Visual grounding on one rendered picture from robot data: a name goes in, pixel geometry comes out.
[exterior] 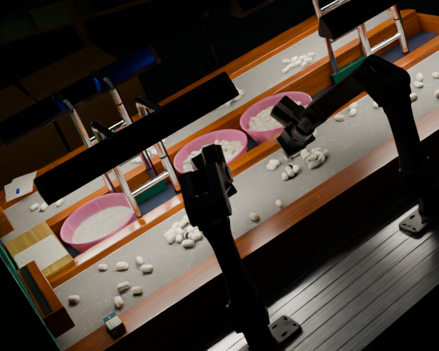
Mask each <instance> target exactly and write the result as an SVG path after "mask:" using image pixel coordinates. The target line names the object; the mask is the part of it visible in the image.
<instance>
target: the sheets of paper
mask: <svg viewBox="0 0 439 351"><path fill-rule="evenodd" d="M67 254H68V252H67V251H66V250H65V249H64V248H63V247H62V246H61V244H60V243H59V242H58V240H57V239H56V238H55V237H54V236H53V235H50V236H48V237H46V238H45V239H43V240H41V241H39V242H37V243H36V244H34V245H32V246H31V247H29V248H27V249H25V250H23V251H22V252H20V253H18V254H17V255H15V256H14V257H15V258H14V260H15V262H16V263H17V264H18V267H19V268H21V267H23V266H25V265H26V264H28V263H30V262H31V261H33V260H34V261H36V263H37V264H38V266H39V268H40V269H41V270H43V269H45V268H46V267H48V266H50V265H51V264H52V263H55V262H56V261H58V260H59V259H61V258H62V257H64V256H66V255H67Z"/></svg>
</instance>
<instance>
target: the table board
mask: <svg viewBox="0 0 439 351"><path fill-rule="evenodd" d="M417 18H418V22H419V27H420V30H422V31H428V32H433V33H439V16H436V15H427V14H423V13H417Z"/></svg>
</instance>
